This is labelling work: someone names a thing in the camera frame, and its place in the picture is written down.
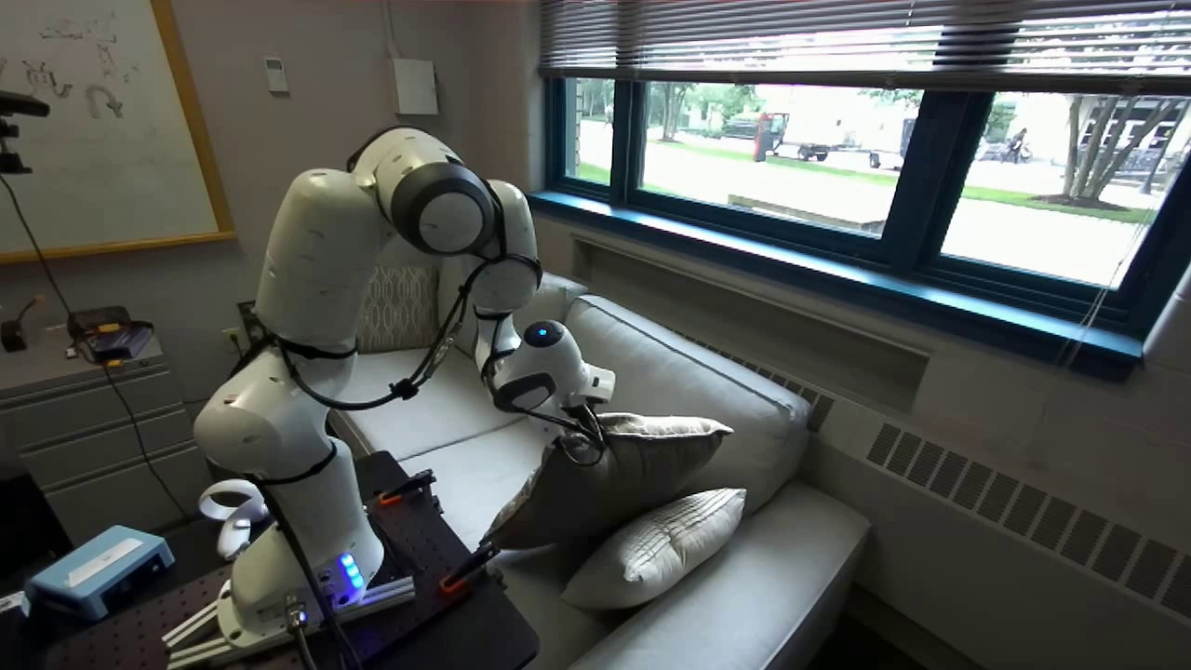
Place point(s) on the beige octagon pattern pillow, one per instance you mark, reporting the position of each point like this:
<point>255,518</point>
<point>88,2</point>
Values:
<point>609,479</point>

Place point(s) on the black table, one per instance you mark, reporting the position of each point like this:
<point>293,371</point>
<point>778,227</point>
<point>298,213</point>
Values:
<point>497,635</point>

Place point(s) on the wood framed whiteboard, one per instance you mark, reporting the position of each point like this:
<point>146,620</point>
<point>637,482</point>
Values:
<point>98,124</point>

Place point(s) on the light grey couch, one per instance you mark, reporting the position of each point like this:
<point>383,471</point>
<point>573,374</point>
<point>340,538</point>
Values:
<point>745,422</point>

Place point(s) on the grey drawer cabinet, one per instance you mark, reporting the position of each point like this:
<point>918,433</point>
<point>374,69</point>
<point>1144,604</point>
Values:
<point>98,433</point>

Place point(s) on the grey wall radiator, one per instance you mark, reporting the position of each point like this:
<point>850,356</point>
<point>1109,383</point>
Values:
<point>1027,507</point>

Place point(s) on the orange black clamp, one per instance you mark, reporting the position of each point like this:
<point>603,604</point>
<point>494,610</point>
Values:
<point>404,487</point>
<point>471,567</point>

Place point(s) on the white pleated pillow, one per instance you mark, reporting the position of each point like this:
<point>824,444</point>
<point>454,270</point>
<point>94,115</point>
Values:
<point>657,543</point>

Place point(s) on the white base bracket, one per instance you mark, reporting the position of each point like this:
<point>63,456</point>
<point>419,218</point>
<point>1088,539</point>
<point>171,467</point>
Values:
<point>376,598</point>
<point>206,628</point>

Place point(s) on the white wall thermostat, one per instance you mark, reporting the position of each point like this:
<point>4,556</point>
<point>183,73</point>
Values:
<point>275,77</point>

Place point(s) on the white wall box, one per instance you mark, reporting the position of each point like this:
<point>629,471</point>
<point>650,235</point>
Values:
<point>413,88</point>

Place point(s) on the dark brown pegboard plate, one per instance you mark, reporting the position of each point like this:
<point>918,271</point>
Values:
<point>420,559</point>

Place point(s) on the white VR controller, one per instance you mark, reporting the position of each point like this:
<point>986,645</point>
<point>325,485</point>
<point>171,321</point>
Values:
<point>237,507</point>

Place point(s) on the light blue box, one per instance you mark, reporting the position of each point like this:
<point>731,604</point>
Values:
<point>98,567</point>

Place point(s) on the blue window frame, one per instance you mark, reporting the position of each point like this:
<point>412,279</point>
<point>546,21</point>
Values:
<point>918,173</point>

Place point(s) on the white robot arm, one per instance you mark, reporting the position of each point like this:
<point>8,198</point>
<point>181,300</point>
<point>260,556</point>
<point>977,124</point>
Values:
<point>322,271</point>

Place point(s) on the black device with orange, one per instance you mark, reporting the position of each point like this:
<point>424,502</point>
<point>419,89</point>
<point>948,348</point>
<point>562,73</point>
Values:
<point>111,331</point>

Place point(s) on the beige lattice pattern pillow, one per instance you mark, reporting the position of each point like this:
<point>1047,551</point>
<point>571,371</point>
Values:
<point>401,304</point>

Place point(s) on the dark window blinds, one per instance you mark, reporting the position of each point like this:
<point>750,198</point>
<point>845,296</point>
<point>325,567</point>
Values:
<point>867,32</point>

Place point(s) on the person in red outside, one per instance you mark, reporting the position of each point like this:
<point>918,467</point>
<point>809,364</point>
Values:
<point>767,135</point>

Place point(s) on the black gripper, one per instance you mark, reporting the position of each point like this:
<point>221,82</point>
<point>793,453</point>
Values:
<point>582,402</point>

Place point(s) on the white truck outside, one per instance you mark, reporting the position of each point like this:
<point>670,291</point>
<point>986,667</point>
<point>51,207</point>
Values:
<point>841,131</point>

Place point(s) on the tree outside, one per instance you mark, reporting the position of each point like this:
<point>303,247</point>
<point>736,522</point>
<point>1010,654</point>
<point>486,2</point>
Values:
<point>1101,141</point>

